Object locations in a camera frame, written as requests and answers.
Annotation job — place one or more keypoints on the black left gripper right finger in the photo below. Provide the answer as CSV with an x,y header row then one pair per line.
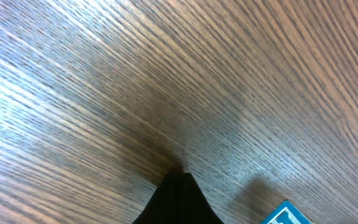
x,y
193,207

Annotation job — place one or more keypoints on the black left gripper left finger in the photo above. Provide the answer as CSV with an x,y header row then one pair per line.
x,y
162,206

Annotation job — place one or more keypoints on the white block paw print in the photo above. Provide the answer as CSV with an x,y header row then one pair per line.
x,y
286,213

